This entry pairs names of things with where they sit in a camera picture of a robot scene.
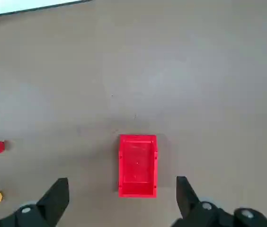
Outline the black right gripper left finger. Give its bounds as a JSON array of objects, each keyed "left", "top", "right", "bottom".
[{"left": 0, "top": 177, "right": 70, "bottom": 227}]

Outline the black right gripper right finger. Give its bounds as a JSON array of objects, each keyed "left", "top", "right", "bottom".
[{"left": 171, "top": 176, "right": 267, "bottom": 227}]

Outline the red plastic storage box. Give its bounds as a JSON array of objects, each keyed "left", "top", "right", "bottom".
[{"left": 118, "top": 134, "right": 159, "bottom": 198}]

